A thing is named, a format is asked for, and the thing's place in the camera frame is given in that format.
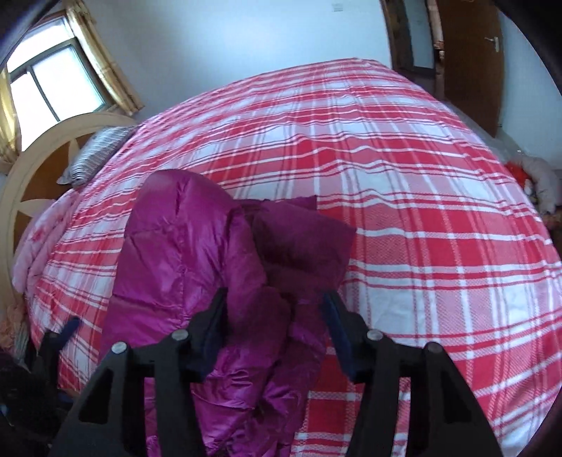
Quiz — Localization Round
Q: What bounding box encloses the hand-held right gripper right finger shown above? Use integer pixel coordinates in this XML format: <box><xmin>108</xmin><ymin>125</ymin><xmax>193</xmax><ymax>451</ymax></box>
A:
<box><xmin>322</xmin><ymin>291</ymin><xmax>503</xmax><ymax>457</ymax></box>

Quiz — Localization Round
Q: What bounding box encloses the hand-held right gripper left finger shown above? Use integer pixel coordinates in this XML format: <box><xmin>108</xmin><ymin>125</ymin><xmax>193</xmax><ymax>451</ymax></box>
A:
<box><xmin>48</xmin><ymin>288</ymin><xmax>230</xmax><ymax>457</ymax></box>

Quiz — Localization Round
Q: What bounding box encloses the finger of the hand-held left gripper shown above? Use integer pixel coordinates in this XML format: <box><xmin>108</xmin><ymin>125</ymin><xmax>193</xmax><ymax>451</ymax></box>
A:
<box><xmin>40</xmin><ymin>316</ymin><xmax>83</xmax><ymax>379</ymax></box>

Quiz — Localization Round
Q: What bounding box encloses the purple down jacket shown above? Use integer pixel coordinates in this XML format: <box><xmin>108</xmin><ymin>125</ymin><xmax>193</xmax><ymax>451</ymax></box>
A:
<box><xmin>100</xmin><ymin>169</ymin><xmax>357</xmax><ymax>457</ymax></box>

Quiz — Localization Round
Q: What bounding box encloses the pink quilt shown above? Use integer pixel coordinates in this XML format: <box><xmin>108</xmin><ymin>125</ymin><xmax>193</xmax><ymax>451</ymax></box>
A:
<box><xmin>12</xmin><ymin>195</ymin><xmax>76</xmax><ymax>293</ymax></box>

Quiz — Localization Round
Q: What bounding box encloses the red plaid bed sheet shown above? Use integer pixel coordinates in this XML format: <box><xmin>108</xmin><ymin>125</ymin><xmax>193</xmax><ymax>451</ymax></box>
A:
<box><xmin>26</xmin><ymin>58</ymin><xmax>562</xmax><ymax>457</ymax></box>

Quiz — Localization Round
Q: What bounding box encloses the grey striped pillow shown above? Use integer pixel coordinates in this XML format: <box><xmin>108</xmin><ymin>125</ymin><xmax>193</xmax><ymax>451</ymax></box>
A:
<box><xmin>57</xmin><ymin>125</ymin><xmax>139</xmax><ymax>189</ymax></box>

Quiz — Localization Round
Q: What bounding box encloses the wooden headboard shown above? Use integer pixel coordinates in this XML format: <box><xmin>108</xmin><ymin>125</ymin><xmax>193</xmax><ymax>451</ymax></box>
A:
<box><xmin>0</xmin><ymin>112</ymin><xmax>139</xmax><ymax>308</ymax></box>

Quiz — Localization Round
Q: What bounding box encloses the yellow curtain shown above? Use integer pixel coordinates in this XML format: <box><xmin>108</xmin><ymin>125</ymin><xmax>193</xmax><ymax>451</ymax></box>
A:
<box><xmin>66</xmin><ymin>0</ymin><xmax>145</xmax><ymax>116</ymax></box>
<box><xmin>0</xmin><ymin>79</ymin><xmax>22</xmax><ymax>173</ymax></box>

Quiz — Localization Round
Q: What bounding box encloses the window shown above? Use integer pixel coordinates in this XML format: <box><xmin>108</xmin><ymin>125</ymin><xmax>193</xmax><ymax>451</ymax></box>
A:
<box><xmin>6</xmin><ymin>13</ymin><xmax>108</xmax><ymax>152</ymax></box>

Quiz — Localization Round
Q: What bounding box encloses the brown wooden door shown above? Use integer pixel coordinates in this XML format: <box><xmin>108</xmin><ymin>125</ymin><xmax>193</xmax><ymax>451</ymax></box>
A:
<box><xmin>439</xmin><ymin>0</ymin><xmax>505</xmax><ymax>138</ymax></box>

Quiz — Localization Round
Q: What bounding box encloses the brown door frame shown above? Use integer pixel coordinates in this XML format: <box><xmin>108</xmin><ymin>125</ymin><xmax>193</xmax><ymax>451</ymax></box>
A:
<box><xmin>381</xmin><ymin>0</ymin><xmax>444</xmax><ymax>78</ymax></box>

